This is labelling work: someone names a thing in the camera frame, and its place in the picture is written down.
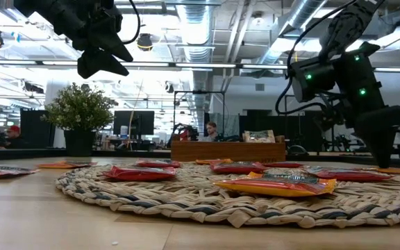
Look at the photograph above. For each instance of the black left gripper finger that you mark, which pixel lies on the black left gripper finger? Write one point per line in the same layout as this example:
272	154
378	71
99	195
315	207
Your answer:
111	50
99	66

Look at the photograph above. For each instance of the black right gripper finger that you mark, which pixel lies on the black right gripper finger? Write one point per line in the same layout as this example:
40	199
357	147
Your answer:
380	139

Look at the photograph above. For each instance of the orange peach tea sachet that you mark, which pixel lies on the orange peach tea sachet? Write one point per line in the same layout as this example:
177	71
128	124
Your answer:
2	172
210	161
66	164
399	171
276	189

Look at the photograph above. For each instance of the red strawberry tea sachet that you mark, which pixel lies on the red strawberry tea sachet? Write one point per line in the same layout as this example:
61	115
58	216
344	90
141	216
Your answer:
238	168
139	174
349	175
158	163
283	165

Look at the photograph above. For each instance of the beige apple tea sachet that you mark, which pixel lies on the beige apple tea sachet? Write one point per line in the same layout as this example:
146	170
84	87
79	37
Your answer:
259	137

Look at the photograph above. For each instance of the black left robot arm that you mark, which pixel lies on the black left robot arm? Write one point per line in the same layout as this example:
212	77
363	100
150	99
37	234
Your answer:
40	8

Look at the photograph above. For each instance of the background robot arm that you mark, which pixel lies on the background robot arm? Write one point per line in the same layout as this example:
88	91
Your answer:
186	133

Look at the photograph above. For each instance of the potted green plant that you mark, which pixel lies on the potted green plant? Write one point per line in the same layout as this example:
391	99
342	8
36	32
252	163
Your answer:
78	114

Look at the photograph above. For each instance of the black computer monitor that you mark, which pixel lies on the black computer monitor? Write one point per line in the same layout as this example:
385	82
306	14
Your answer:
134	123

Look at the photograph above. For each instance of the black standing panel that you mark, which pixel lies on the black standing panel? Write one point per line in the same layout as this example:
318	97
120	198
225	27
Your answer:
35	128

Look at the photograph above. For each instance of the long ceiling light strip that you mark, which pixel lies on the long ceiling light strip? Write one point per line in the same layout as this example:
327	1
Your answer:
203	65

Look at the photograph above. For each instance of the black room partition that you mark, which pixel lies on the black room partition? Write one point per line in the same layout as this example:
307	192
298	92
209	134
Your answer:
269	130

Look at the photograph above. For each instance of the person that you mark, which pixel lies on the person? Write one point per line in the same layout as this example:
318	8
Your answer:
12	139
212	130

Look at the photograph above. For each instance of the wooden compartment box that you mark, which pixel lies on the wooden compartment box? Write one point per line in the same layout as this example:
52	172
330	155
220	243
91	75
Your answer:
227	152

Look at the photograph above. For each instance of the round woven placemat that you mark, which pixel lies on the round woven placemat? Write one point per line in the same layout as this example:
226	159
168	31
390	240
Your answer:
186	201

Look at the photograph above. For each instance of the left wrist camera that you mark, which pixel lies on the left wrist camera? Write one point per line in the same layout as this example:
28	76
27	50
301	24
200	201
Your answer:
108	19

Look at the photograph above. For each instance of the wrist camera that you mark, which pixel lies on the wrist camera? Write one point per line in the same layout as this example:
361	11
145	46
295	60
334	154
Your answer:
108	19
311	81

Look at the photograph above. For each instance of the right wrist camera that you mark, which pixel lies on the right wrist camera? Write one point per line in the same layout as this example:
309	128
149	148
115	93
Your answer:
311	81

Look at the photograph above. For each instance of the black arched bracket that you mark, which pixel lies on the black arched bracket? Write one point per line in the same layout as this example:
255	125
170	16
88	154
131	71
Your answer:
297	151

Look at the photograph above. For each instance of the silver ventilation duct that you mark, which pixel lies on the silver ventilation duct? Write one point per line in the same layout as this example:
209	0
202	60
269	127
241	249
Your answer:
304	14
196	27

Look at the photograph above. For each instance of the black aluminium table frame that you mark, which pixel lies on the black aluminium table frame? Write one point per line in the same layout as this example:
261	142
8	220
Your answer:
134	153

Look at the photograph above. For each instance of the black metal frame stand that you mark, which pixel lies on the black metal frame stand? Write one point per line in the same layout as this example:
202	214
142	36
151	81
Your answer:
200	92

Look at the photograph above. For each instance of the grey wall vent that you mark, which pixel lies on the grey wall vent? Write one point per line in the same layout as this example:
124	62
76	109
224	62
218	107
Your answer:
259	87

